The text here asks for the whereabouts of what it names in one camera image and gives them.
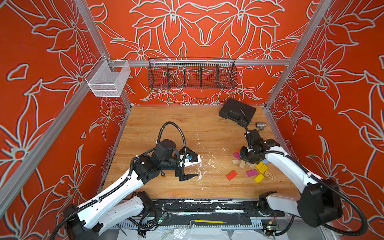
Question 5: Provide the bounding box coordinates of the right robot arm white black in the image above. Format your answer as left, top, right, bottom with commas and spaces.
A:
240, 129, 368, 237

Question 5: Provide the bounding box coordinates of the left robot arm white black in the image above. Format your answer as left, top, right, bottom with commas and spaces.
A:
50, 122, 201, 240

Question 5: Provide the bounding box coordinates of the red building block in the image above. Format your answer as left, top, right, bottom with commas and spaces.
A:
226, 171, 238, 181

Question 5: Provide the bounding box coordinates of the yellow block upper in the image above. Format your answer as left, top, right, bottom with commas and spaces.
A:
255, 161, 265, 170

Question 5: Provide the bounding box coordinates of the yellow block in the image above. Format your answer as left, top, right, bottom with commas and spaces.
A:
259, 165, 269, 175
255, 161, 265, 170
254, 174, 265, 183

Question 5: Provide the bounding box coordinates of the yellow block middle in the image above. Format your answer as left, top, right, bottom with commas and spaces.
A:
259, 165, 269, 175

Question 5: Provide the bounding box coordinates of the magenta block near orange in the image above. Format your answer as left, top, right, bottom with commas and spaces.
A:
233, 152, 241, 161

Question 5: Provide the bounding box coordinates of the magenta block lower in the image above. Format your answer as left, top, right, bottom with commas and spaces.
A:
247, 169, 259, 178

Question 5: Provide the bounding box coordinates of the yellow block front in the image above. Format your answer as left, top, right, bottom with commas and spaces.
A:
254, 174, 265, 183

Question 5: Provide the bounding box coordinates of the printed natural wood block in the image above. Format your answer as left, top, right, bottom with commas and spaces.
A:
264, 171, 277, 181

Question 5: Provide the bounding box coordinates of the small silver metal fitting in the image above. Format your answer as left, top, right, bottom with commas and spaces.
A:
255, 122, 267, 132

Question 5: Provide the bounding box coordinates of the black plastic tool case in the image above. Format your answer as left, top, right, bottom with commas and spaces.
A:
219, 99, 256, 127

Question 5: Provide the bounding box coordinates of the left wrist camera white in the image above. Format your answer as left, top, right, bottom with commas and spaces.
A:
184, 153, 202, 168

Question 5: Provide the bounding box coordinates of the yellow pencil on rail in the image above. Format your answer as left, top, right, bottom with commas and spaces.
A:
194, 220, 227, 224

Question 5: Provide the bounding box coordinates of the black wire wall basket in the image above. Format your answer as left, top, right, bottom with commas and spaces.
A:
148, 57, 238, 90

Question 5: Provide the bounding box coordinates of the white mesh wall basket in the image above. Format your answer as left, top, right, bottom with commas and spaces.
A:
85, 56, 131, 97

